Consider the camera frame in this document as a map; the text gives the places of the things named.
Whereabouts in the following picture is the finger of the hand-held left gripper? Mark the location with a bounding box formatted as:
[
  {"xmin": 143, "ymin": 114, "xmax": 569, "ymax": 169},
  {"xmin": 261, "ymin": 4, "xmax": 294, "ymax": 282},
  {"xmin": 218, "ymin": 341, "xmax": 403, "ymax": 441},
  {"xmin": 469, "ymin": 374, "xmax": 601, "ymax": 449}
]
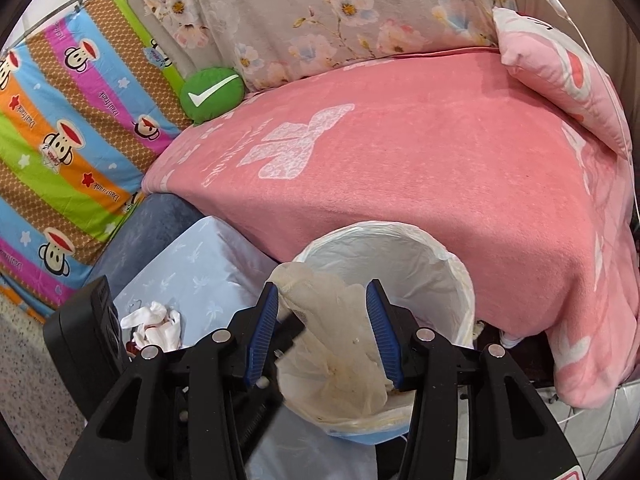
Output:
[{"xmin": 235, "ymin": 310, "xmax": 307, "ymax": 461}]

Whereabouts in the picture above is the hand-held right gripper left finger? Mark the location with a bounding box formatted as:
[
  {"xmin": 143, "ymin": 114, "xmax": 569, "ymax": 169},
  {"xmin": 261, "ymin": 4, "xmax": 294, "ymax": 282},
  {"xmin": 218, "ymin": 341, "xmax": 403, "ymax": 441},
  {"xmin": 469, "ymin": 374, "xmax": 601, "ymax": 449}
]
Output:
[{"xmin": 60, "ymin": 281, "xmax": 281, "ymax": 480}]

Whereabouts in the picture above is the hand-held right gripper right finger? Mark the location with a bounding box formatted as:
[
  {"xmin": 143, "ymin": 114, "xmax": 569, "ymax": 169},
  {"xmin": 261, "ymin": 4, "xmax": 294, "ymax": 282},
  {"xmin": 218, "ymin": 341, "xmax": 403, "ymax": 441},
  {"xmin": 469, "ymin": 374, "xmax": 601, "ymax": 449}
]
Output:
[{"xmin": 366, "ymin": 280, "xmax": 581, "ymax": 480}]

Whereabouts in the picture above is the beige mesh cloth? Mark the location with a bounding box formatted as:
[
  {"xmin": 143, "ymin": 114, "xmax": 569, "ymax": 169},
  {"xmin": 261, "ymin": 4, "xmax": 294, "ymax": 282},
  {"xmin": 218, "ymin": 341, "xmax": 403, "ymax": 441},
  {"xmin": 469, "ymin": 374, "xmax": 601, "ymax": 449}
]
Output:
[{"xmin": 270, "ymin": 260, "xmax": 396, "ymax": 418}]

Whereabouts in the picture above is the white bin with plastic liner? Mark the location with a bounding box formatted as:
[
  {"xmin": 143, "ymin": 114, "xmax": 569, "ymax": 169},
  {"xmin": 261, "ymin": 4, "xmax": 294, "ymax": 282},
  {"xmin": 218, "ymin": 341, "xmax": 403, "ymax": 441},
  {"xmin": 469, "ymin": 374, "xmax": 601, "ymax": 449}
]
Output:
[{"xmin": 272, "ymin": 220, "xmax": 476, "ymax": 448}]

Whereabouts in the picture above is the light blue palm print tablecloth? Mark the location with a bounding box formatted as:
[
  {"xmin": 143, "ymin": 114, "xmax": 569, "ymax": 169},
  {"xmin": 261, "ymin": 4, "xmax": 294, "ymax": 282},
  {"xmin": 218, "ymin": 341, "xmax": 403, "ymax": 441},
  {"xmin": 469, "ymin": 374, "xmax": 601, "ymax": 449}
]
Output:
[{"xmin": 110, "ymin": 215, "xmax": 381, "ymax": 480}]

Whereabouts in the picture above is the blue-grey cushion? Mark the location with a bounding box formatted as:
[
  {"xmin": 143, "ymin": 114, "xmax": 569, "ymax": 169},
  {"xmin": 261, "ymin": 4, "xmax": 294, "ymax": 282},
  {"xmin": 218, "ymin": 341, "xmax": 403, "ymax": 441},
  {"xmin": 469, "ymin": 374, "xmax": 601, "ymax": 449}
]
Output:
[{"xmin": 87, "ymin": 192, "xmax": 211, "ymax": 291}]

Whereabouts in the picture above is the pink blanket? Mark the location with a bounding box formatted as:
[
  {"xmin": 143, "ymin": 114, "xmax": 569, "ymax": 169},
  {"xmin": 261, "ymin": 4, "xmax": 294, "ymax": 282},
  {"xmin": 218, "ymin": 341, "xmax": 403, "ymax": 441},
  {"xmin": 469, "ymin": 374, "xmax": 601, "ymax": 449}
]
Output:
[{"xmin": 142, "ymin": 47, "xmax": 640, "ymax": 406}]

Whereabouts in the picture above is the colourful monkey print pillow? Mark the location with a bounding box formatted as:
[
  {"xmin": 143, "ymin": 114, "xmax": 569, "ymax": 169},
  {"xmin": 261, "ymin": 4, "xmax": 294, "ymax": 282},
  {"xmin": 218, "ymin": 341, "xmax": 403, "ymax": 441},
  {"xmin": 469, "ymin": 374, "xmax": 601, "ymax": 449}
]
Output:
[{"xmin": 0, "ymin": 0, "xmax": 196, "ymax": 321}]

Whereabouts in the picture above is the green check-mark cushion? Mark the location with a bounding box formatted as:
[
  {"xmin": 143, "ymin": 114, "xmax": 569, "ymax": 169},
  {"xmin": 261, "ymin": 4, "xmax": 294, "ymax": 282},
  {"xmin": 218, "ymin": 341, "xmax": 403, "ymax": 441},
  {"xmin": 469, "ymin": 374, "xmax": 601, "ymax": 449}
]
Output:
[{"xmin": 179, "ymin": 66, "xmax": 246, "ymax": 126}]

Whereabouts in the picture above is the grey floral pillow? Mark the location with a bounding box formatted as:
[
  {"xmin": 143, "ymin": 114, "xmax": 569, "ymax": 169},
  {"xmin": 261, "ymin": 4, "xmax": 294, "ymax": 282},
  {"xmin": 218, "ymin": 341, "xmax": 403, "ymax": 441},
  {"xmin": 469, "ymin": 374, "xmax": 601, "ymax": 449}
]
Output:
[{"xmin": 125, "ymin": 0, "xmax": 521, "ymax": 93}]

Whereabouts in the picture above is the pink print pillow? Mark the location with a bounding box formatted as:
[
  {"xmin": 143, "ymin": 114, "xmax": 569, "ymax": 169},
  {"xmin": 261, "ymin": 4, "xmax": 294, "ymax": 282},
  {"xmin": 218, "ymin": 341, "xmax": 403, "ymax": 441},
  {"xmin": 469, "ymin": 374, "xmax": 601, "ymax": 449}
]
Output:
[{"xmin": 492, "ymin": 5, "xmax": 633, "ymax": 158}]

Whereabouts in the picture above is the thin metal rod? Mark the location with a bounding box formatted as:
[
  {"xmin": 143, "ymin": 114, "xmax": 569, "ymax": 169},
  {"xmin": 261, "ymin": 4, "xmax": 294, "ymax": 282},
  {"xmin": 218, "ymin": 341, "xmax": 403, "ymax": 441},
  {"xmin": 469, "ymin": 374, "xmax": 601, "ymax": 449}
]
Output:
[{"xmin": 0, "ymin": 0, "xmax": 151, "ymax": 56}]

